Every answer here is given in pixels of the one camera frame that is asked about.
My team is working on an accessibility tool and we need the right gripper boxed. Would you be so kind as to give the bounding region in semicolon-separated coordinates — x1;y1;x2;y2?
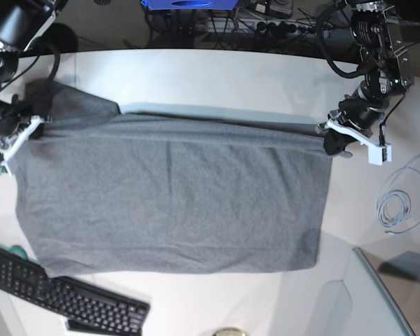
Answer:
0;94;33;137

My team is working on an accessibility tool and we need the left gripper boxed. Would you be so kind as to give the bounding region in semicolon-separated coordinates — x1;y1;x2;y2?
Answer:
323;92;389;158

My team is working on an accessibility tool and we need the grey t-shirt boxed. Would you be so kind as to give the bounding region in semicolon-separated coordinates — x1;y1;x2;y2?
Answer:
15;83;332;277

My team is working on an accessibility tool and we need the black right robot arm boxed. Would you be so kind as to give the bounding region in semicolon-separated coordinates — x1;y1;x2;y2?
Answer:
0;1;67;137

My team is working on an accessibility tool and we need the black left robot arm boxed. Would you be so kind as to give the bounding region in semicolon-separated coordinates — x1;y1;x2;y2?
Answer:
315;1;414;166

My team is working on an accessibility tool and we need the green tape roll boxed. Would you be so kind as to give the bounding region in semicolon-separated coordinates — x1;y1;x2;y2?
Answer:
8;245;28;260

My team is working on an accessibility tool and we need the black power strip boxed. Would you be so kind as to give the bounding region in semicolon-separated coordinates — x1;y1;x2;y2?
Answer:
197;17;316;36

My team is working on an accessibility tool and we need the grey monitor edge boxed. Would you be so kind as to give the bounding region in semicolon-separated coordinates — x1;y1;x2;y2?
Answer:
355;244;420;335

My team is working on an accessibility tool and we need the blue box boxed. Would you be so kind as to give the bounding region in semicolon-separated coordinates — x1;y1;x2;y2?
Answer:
141;0;237;11

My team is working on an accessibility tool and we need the black keyboard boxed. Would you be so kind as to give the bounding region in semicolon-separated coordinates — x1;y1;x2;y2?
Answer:
0;248;150;335

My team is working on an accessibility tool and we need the round brass object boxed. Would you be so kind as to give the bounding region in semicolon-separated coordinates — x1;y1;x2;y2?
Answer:
213;327;247;336

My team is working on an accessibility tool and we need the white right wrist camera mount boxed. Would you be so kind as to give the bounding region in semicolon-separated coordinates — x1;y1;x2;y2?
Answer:
0;115;53;176

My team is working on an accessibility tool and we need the light blue coiled cable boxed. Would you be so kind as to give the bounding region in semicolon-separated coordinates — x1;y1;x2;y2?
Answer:
374;150;420;235

